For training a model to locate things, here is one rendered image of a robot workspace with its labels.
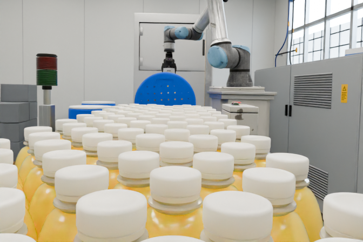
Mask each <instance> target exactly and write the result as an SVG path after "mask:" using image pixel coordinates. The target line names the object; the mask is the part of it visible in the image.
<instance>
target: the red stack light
mask: <svg viewBox="0 0 363 242"><path fill-rule="evenodd" d="M36 70H58V58H55V57H36Z"/></svg>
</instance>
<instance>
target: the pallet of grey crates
mask: <svg viewBox="0 0 363 242"><path fill-rule="evenodd" d="M33 126H37V85H35V84H1V101H0V138H3V139H8V140H10V150H12V151H13V159H14V163H13V165H15V161H16V158H17V156H18V154H19V152H20V150H21V149H22V148H23V147H25V146H26V145H24V144H23V142H24V141H26V140H25V138H24V129H25V128H26V127H33Z"/></svg>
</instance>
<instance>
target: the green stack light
mask: <svg viewBox="0 0 363 242"><path fill-rule="evenodd" d="M36 85H39V86H58V71H57V70H36Z"/></svg>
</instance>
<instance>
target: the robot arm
mask: <svg viewBox="0 0 363 242"><path fill-rule="evenodd" d="M227 1H228V0H207V6H206V8H205V9H204V11H203V12H202V13H201V15H200V16H199V18H198V19H197V21H196V22H195V24H194V25H193V27H192V28H186V27H185V26H179V27H177V28H175V26H171V25H168V26H165V27H164V45H163V46H164V52H166V54H165V59H164V60H163V62H164V63H162V72H167V70H166V68H172V69H171V73H175V74H176V71H177V67H176V63H174V62H175V61H174V59H173V55H172V53H173V52H174V50H175V40H177V39H184V40H193V41H200V40H201V39H202V38H203V35H204V33H203V31H204V30H205V29H206V27H207V26H208V24H209V23H210V27H211V34H212V44H211V45H210V49H209V50H208V53H207V59H208V62H209V63H210V65H211V66H213V67H214V68H219V69H230V74H229V77H228V80H227V83H226V87H233V88H240V87H253V81H252V78H251V75H250V55H251V53H250V48H249V47H248V46H244V45H232V42H231V41H230V40H229V39H228V35H227V27H226V20H225V13H224V6H223V4H224V3H226V2H227Z"/></svg>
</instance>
